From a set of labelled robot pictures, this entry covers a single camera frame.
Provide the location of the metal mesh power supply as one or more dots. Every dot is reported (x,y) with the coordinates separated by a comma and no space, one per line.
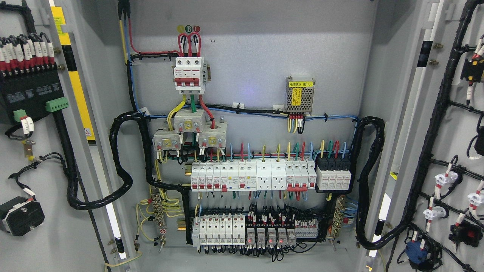
(300,90)

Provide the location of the red white main breaker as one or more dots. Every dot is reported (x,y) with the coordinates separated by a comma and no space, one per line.
(189,77)

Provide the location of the black surge protector block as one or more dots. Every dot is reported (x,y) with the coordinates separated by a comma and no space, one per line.
(333,175)

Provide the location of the grey current transformer block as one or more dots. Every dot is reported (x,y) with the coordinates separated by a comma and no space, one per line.
(187,122)

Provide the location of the brass ground terminal bar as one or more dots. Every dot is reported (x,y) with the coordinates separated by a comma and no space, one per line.
(337,219)

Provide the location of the white breaker and socket row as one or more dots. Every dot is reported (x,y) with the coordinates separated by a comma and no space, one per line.
(253,175)

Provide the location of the lower relay terminal row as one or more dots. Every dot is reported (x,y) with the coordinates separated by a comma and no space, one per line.
(251,232)

